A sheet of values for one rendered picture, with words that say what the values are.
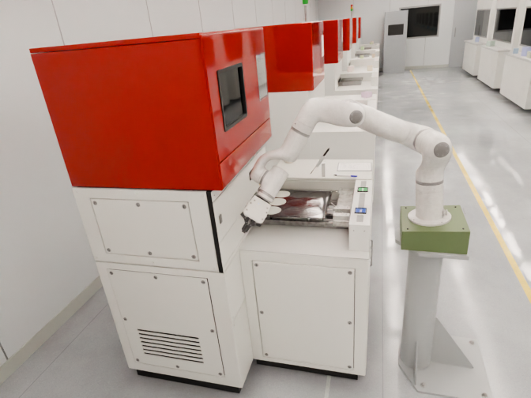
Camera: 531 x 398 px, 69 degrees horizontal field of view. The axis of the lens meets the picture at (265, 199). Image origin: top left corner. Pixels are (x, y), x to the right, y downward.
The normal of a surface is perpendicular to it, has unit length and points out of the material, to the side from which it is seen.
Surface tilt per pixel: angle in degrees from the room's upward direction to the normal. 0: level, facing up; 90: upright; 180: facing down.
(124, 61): 90
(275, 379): 0
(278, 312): 90
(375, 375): 0
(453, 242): 90
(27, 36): 90
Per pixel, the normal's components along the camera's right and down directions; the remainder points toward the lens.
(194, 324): -0.26, 0.42
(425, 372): -0.08, -0.91
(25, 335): 0.96, 0.04
